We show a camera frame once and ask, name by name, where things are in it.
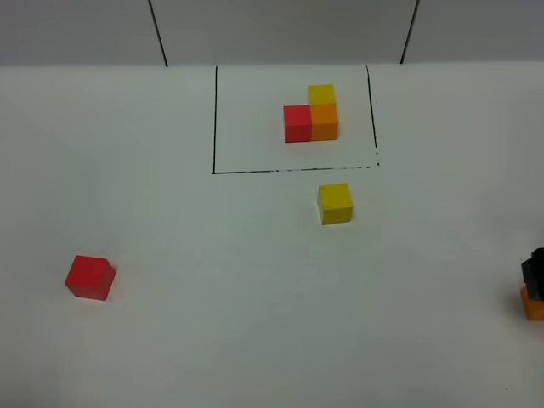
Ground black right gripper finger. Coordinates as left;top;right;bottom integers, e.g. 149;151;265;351
521;247;544;301

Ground template yellow block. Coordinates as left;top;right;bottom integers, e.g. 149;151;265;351
308;84;336;105

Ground template red block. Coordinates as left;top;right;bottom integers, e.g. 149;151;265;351
283;105;312;143

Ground template orange block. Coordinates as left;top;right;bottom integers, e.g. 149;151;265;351
310;104;339;141

